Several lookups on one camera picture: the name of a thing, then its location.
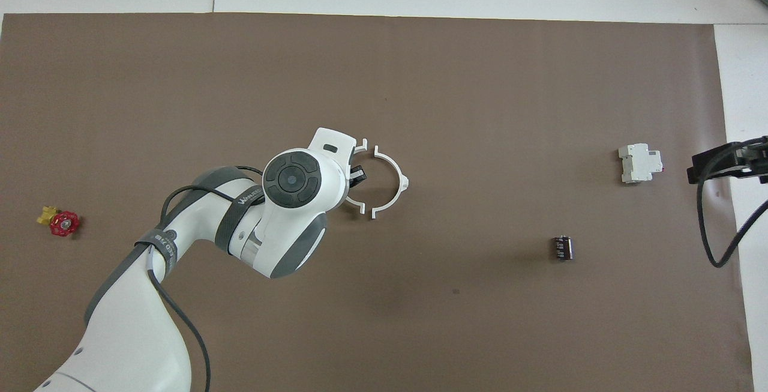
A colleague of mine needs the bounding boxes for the white half-ring pipe clamp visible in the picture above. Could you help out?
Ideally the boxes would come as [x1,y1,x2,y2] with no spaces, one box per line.
[345,138,368,216]
[372,146,410,220]

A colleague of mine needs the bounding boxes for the white circuit breaker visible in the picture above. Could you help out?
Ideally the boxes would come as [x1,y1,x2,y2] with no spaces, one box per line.
[618,143,664,185]

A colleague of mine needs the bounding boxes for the brown paper table mat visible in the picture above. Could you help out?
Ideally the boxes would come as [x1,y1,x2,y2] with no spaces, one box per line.
[0,13,755,392]

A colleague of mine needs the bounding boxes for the small black connector block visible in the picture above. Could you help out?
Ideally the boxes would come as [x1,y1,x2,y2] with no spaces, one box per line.
[549,235,574,262]

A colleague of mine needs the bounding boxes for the red handwheel brass valve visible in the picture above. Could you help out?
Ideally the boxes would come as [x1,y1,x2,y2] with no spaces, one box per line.
[37,205,80,238]

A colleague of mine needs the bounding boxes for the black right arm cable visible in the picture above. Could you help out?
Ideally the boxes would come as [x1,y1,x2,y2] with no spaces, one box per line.
[696,140,768,268]

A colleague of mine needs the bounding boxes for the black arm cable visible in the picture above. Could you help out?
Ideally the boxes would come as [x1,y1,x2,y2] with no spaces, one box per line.
[147,166,268,392]
[696,140,768,268]

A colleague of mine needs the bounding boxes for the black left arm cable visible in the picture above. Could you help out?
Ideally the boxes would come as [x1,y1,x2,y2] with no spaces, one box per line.
[147,166,268,392]

